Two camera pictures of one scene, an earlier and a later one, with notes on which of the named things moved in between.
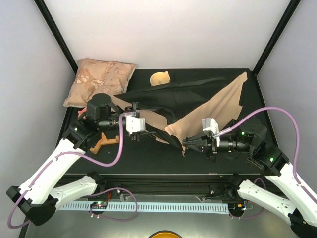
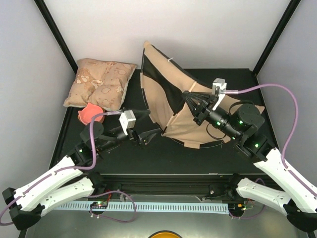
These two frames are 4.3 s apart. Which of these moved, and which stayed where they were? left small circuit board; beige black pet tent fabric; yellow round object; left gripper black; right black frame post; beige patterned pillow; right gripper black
Moved: beige black pet tent fabric; right gripper black; left gripper black
Stayed: left small circuit board; beige patterned pillow; yellow round object; right black frame post
